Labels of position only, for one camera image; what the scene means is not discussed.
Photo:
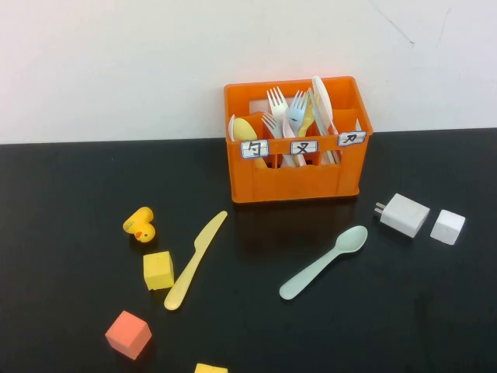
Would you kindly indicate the pale green plastic knife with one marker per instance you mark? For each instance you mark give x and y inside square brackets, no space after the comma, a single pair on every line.
[316,112]

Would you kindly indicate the short white plastic fork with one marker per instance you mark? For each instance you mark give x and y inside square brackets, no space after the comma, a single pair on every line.
[270,122]

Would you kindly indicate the salmon orange foam cube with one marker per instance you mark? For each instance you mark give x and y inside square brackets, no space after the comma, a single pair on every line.
[128,334]

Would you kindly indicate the paper label spoon character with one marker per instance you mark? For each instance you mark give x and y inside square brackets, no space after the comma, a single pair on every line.
[254,149]

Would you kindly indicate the tall white plastic fork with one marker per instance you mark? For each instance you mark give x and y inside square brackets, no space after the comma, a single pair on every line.
[277,107]

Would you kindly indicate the yellow foam cube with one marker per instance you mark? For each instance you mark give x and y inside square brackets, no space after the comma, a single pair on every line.
[209,369]
[157,270]

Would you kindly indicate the paper label fork character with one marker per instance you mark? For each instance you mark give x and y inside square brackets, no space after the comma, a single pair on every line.
[304,147]

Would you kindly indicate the white power adapter plug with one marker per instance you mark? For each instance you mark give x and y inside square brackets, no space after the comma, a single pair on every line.
[404,213]

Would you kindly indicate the light blue plastic fork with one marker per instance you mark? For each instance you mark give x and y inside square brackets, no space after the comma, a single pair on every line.
[296,116]

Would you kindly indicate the white plastic spoon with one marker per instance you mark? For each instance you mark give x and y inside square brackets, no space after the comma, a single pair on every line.
[231,128]

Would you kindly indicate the orange plastic cutlery crate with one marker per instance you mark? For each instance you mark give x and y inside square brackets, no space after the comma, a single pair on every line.
[295,186]

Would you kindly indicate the mint green plastic spoon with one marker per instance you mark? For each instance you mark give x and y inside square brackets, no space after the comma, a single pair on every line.
[351,238]

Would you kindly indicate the yellow rubber duck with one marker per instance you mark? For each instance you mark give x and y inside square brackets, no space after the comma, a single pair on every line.
[141,219]

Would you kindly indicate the yellow plastic spoon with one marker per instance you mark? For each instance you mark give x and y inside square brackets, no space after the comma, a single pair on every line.
[242,129]

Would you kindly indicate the white plastic knife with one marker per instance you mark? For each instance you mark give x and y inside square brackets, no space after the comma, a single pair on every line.
[322,97]

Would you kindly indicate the white foam cube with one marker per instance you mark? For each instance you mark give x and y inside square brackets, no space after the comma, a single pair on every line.
[447,227]

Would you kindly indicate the pale yellow plastic knife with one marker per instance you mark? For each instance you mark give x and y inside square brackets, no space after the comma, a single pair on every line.
[194,260]

